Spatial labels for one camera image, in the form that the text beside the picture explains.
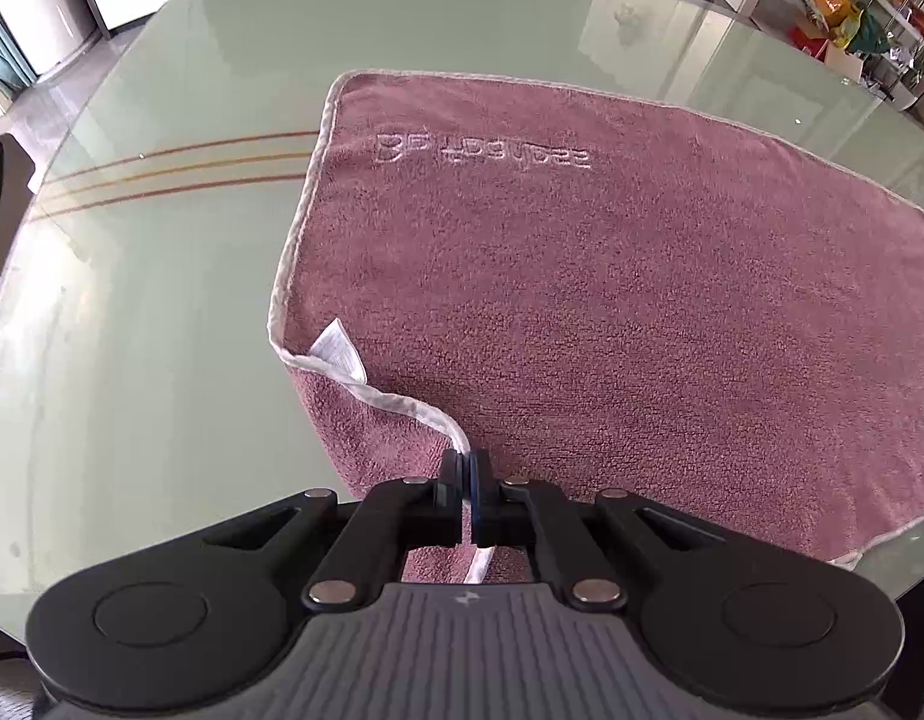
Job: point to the yellow bag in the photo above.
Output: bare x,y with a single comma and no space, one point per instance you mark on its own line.
833,11

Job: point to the red box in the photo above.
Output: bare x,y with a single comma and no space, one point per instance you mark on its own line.
805,41

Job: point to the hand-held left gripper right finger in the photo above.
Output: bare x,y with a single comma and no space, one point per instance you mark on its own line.
477,499

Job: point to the black chair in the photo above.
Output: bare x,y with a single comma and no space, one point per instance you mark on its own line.
1,180

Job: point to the teal cloth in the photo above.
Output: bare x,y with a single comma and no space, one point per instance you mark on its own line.
4,45

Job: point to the green bag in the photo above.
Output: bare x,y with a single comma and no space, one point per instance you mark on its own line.
871,30

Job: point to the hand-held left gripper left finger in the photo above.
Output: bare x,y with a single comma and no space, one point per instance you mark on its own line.
448,499

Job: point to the cardboard box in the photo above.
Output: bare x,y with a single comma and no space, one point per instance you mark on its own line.
844,64

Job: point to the pink towel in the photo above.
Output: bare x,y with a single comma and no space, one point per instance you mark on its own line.
619,315

